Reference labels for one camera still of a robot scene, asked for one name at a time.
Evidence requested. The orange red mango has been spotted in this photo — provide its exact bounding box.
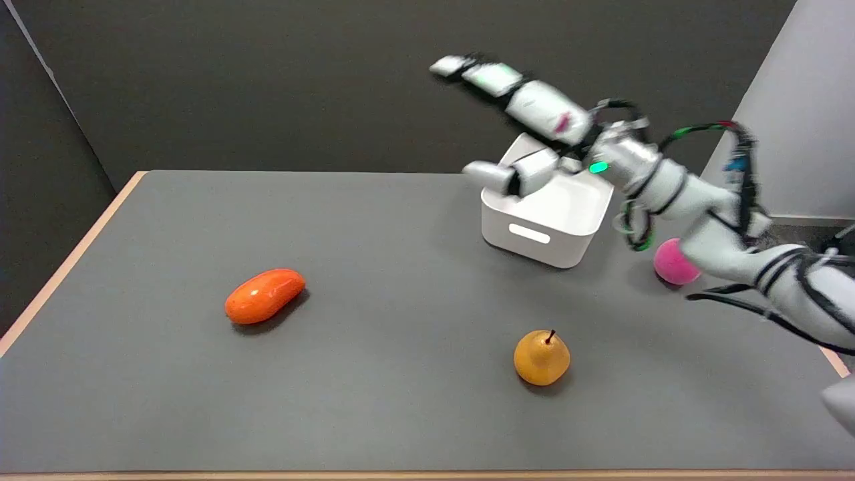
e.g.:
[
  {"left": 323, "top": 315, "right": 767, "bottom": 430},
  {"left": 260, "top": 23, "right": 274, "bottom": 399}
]
[{"left": 224, "top": 269, "right": 307, "bottom": 325}]

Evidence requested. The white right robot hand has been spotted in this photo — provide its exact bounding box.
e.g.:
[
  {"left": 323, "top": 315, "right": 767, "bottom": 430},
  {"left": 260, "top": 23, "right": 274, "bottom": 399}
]
[{"left": 430, "top": 54, "right": 616, "bottom": 198}]

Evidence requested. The white plastic bin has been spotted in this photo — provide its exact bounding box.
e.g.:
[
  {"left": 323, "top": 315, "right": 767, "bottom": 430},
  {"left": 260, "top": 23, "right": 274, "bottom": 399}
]
[{"left": 481, "top": 132, "right": 615, "bottom": 269}]

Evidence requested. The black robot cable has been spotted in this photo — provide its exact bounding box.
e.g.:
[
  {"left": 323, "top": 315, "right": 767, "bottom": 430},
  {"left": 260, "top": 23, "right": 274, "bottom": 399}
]
[{"left": 658, "top": 121, "right": 767, "bottom": 243}]

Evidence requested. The yellow pear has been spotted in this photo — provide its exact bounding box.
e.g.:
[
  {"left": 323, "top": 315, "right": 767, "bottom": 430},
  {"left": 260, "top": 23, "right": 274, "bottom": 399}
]
[{"left": 513, "top": 329, "right": 571, "bottom": 387}]

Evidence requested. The pink ball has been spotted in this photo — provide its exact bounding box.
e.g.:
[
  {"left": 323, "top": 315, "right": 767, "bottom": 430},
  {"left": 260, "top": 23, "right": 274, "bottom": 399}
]
[{"left": 653, "top": 238, "right": 701, "bottom": 287}]

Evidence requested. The white wall panel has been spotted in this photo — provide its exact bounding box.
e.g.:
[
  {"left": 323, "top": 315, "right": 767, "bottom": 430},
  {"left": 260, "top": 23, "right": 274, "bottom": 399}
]
[{"left": 700, "top": 0, "right": 855, "bottom": 220}]

